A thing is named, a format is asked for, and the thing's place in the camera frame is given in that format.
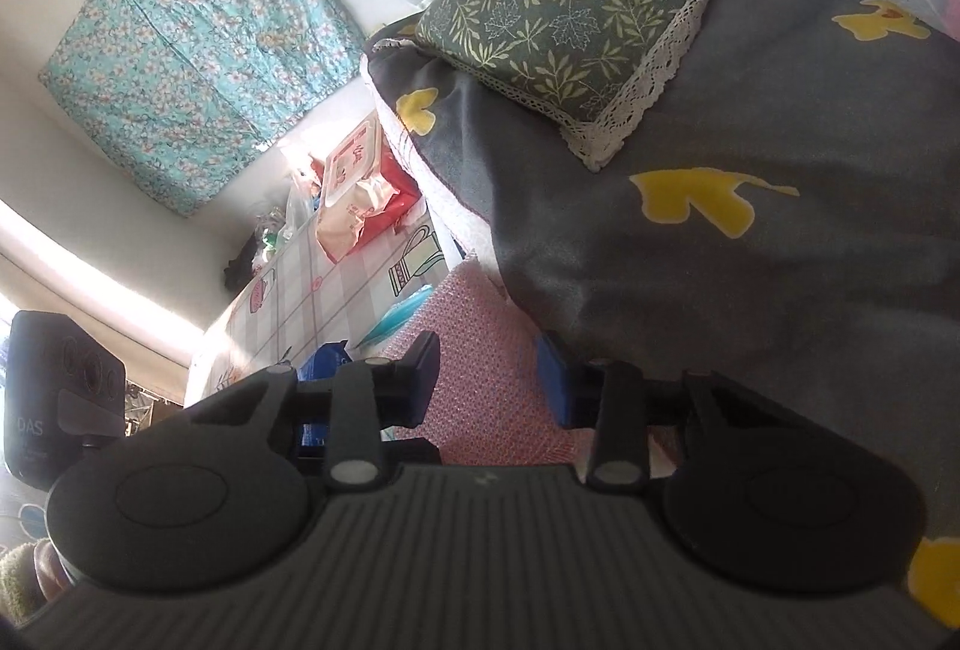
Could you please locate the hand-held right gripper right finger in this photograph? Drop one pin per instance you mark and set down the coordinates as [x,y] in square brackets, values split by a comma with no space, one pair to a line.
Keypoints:
[553,380]

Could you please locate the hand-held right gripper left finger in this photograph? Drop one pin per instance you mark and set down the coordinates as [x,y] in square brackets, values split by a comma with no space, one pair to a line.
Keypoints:
[424,369]

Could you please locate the pink scrub sponge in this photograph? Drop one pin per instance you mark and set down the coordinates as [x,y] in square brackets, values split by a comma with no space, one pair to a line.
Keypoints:
[495,350]

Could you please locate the white teal packet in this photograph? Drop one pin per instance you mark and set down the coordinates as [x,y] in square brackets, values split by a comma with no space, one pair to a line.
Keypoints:
[401,320]

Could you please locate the checked printed tablecloth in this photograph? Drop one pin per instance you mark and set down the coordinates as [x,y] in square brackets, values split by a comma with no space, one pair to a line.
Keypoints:
[337,290]

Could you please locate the olive green towel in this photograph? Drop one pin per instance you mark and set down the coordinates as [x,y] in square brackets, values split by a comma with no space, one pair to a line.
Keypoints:
[19,579]

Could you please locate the red packet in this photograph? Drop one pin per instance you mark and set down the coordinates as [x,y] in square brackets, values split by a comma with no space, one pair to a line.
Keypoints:
[397,181]

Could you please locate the pink wet wipes pack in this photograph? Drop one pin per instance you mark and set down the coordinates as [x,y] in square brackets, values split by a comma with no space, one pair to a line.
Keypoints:
[352,185]

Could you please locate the grey bedsheet with yellow prints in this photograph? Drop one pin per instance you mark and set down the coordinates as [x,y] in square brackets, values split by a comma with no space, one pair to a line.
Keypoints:
[750,290]

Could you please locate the teal floral cloth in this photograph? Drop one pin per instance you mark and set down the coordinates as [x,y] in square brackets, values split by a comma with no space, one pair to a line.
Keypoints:
[195,35]

